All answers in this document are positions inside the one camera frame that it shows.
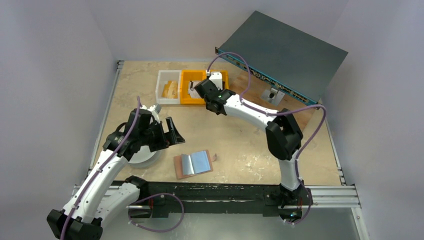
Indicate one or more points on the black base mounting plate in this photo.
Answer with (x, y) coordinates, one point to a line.
(212, 198)

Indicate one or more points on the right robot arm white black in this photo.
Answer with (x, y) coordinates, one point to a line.
(283, 134)

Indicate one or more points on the right yellow plastic bin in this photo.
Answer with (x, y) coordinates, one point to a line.
(225, 78)

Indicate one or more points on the brown leather card holder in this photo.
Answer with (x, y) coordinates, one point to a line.
(178, 167)

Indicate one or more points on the metal mounting bracket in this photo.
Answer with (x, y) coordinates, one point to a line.
(272, 96)

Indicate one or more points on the middle yellow plastic bin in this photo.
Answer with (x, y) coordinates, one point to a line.
(189, 79)

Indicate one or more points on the yellow plastic bin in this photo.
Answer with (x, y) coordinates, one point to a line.
(189, 79)
(225, 78)

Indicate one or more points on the white plastic bin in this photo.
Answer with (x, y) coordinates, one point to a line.
(162, 78)

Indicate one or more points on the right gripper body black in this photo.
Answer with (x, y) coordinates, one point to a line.
(201, 87)

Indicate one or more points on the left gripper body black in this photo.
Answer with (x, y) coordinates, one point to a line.
(155, 137)

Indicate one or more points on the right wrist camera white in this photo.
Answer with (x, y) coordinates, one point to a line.
(217, 78)

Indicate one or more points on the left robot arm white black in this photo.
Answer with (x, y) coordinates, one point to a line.
(87, 213)

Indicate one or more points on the silver white card with portrait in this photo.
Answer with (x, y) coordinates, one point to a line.
(192, 91)

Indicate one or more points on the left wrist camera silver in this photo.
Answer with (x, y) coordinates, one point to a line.
(155, 110)

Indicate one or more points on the aluminium frame rail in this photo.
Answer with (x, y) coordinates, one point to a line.
(342, 196)

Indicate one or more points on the blue grey network switch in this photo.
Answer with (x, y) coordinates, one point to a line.
(290, 60)

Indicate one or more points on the white tape roll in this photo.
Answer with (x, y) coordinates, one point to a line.
(144, 158)

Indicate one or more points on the gold cards in white bin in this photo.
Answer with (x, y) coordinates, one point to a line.
(170, 90)

